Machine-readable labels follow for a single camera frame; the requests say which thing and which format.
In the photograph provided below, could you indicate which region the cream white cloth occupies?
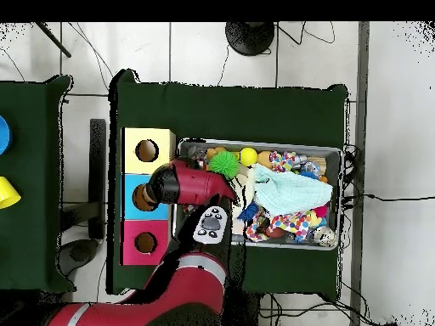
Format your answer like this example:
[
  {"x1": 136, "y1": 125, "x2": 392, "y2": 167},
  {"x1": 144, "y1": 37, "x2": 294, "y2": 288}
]
[{"x1": 230, "y1": 168, "x2": 258, "y2": 235}]

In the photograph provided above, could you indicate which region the black panel stand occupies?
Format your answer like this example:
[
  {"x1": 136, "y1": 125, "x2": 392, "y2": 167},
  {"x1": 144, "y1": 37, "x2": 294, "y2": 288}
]
[{"x1": 89, "y1": 118, "x2": 108, "y2": 239}]

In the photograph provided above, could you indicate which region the green spiky rubber ball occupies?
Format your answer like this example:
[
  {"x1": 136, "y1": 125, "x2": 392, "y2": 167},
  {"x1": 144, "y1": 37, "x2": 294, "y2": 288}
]
[{"x1": 207, "y1": 150, "x2": 240, "y2": 180}]

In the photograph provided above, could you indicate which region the black round stand base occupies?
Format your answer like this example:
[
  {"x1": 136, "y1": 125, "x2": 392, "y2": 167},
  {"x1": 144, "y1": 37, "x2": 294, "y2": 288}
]
[{"x1": 225, "y1": 21, "x2": 276, "y2": 57}]

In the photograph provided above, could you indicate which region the blue round object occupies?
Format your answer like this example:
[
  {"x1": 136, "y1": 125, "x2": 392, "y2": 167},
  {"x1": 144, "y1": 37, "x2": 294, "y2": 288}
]
[{"x1": 0, "y1": 115, "x2": 13, "y2": 154}]

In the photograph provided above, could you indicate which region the wooden box with three holes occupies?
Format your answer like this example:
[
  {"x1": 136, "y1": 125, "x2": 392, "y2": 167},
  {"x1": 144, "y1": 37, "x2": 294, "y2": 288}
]
[{"x1": 121, "y1": 127, "x2": 177, "y2": 266}]

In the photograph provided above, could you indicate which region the shallow clear mesh bin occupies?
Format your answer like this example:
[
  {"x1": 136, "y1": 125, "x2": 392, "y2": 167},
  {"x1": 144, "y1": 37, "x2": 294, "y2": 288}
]
[{"x1": 172, "y1": 138, "x2": 343, "y2": 251}]

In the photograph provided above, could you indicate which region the small colourful dotted cloth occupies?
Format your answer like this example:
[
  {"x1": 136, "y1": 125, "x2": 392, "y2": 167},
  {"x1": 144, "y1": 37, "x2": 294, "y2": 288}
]
[{"x1": 269, "y1": 150, "x2": 300, "y2": 172}]

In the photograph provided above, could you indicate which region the yellow ball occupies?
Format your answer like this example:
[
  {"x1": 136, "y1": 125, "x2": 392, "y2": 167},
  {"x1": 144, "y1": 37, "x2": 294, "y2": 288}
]
[{"x1": 239, "y1": 147, "x2": 259, "y2": 167}]

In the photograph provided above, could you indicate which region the mint green cloth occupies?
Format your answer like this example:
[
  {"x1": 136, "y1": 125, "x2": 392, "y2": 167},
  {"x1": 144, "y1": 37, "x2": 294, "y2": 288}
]
[{"x1": 252, "y1": 162, "x2": 334, "y2": 217}]

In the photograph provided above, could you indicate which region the green cloth side table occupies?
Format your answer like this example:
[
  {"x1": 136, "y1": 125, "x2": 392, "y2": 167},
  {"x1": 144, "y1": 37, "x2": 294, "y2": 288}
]
[{"x1": 0, "y1": 74, "x2": 74, "y2": 293}]

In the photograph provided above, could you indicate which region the black cable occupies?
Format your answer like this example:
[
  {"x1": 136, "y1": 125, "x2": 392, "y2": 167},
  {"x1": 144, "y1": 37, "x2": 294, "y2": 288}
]
[{"x1": 342, "y1": 192, "x2": 435, "y2": 205}]

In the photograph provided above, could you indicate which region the grey round stand foot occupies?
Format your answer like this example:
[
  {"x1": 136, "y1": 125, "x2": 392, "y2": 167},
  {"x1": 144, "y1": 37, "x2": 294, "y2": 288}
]
[{"x1": 57, "y1": 239, "x2": 99, "y2": 273}]

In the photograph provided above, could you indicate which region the large colourful dotted cloth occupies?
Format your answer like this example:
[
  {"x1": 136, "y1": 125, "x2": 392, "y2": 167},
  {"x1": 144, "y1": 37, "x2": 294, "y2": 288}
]
[{"x1": 246, "y1": 211, "x2": 320, "y2": 242}]

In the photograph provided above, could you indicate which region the black pole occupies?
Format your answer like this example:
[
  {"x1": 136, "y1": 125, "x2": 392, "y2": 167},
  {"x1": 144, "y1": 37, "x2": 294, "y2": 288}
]
[{"x1": 35, "y1": 21, "x2": 72, "y2": 59}]

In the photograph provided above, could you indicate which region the silver crushed can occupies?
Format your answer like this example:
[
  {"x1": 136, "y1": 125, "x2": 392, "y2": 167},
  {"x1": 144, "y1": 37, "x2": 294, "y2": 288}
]
[{"x1": 314, "y1": 226, "x2": 337, "y2": 247}]

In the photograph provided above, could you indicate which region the tan orange ball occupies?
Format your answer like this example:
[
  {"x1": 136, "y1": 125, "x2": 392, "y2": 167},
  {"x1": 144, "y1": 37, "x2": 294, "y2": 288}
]
[{"x1": 257, "y1": 150, "x2": 273, "y2": 169}]

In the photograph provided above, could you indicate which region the dark green table cloth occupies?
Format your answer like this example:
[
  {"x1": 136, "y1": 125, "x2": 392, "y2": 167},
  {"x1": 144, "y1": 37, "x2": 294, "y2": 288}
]
[{"x1": 108, "y1": 67, "x2": 351, "y2": 300}]

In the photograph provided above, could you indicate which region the yellow cup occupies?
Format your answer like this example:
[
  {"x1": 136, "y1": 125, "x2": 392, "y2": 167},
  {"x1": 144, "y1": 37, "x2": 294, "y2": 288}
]
[{"x1": 0, "y1": 176, "x2": 21, "y2": 210}]

